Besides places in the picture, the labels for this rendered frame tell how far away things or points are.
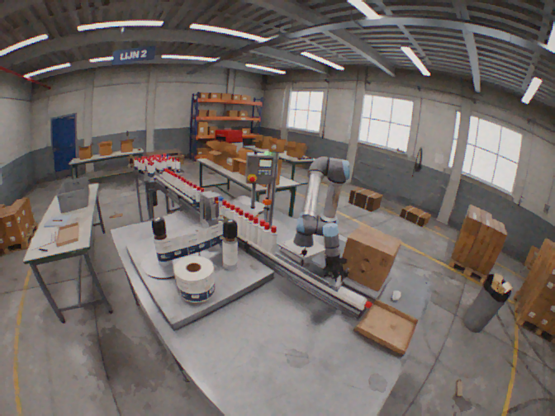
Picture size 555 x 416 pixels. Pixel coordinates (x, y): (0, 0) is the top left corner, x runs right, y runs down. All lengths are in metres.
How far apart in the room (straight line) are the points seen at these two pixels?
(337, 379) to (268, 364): 0.29
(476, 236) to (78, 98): 10.75
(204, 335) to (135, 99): 8.17
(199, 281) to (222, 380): 0.46
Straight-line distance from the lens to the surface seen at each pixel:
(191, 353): 1.05
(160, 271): 1.38
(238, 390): 0.96
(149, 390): 1.95
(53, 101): 9.09
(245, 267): 1.39
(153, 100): 8.70
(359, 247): 1.36
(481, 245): 4.06
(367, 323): 1.27
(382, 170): 6.73
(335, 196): 1.44
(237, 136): 6.98
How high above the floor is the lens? 1.73
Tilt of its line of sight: 22 degrees down
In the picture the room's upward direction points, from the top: 6 degrees clockwise
